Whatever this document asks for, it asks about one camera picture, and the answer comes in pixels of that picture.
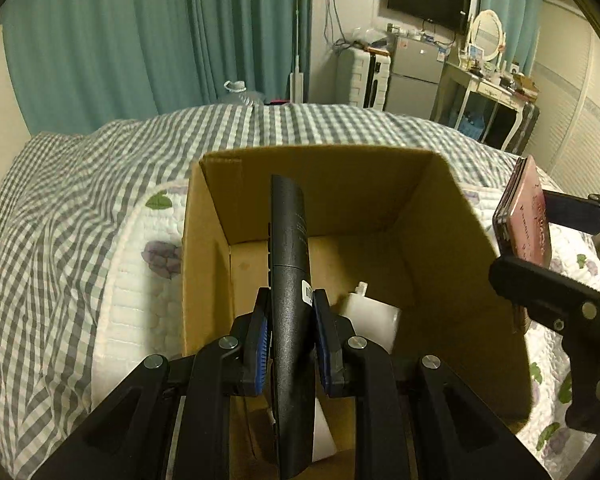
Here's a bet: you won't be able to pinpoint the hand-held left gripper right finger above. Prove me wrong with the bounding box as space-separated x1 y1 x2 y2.
312 288 551 480

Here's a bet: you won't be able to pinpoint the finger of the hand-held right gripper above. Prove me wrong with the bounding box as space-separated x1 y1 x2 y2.
544 185 600 237
488 255 600 434

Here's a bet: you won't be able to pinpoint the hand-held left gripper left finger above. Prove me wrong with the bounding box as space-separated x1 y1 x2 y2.
32 287 272 480

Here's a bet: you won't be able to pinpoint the pink case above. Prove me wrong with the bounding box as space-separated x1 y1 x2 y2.
492 155 554 334

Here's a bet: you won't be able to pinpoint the long black tube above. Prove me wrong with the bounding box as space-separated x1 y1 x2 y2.
267 174 317 479

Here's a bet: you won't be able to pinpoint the brown cardboard box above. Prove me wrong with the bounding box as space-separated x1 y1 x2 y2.
181 146 533 480

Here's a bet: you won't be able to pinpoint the white plastic bottle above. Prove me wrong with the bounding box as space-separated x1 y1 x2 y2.
337 281 404 354

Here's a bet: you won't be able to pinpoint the white paper box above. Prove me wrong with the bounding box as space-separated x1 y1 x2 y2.
266 399 339 464

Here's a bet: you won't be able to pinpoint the dark suitcase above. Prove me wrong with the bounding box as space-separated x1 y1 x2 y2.
504 102 540 156

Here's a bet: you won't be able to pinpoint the white sliding wardrobe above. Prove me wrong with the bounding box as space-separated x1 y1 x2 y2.
527 0 600 197

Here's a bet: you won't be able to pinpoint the white floral quilted sheet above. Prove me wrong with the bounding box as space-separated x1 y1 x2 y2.
91 165 600 476

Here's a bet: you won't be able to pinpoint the white dressing table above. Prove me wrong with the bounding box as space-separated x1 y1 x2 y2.
432 62 529 154

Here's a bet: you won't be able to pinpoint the white oval mirror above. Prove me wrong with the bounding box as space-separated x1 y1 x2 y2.
467 9 507 64

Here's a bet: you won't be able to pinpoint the grey refrigerator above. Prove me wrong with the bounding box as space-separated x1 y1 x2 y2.
383 35 449 114

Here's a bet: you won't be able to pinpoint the grey checkered blanket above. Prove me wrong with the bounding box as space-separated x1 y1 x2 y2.
0 104 523 480

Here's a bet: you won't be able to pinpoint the white suitcase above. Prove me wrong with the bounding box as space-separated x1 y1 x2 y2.
335 47 392 110

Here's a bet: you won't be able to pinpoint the large clear water jug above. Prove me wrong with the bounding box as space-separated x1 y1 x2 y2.
214 80 266 107

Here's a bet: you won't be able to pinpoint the white mop pole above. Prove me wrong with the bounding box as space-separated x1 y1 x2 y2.
288 0 306 105

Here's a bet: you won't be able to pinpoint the wide teal curtain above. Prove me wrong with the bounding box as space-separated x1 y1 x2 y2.
0 0 314 136

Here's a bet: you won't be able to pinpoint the hanging wall cable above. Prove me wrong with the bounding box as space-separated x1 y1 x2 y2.
324 0 349 52

